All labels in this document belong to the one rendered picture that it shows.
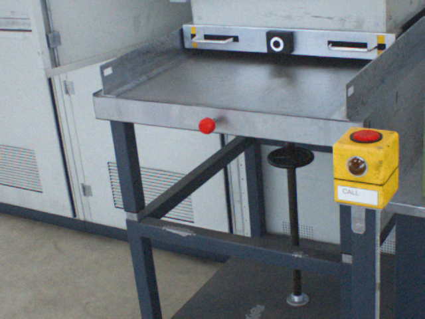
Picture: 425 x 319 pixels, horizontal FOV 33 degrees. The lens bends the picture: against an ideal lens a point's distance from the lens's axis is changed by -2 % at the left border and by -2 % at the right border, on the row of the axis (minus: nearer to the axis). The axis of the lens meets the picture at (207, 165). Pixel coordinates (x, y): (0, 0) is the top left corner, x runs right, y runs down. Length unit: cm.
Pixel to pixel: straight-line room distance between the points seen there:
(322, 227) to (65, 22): 100
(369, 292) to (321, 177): 103
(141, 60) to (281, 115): 45
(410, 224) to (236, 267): 100
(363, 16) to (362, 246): 62
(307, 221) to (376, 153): 124
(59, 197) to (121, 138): 124
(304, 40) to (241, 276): 78
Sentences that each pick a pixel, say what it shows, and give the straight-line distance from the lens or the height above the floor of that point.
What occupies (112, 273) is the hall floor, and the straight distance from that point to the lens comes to 258.
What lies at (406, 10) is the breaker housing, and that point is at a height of 94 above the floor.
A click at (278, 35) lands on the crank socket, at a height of 91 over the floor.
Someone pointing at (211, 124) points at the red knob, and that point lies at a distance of 142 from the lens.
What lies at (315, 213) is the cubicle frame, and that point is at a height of 26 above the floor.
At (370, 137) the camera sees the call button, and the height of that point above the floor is 91.
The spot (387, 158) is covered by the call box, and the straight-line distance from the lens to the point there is 110.
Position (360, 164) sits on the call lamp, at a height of 88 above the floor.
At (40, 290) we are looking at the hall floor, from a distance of 257.
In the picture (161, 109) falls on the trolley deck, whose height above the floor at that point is 83.
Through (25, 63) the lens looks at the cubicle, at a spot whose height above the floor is 68.
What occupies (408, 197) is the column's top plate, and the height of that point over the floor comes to 75.
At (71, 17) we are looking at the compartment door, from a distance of 189.
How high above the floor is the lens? 132
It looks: 23 degrees down
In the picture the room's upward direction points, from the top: 6 degrees counter-clockwise
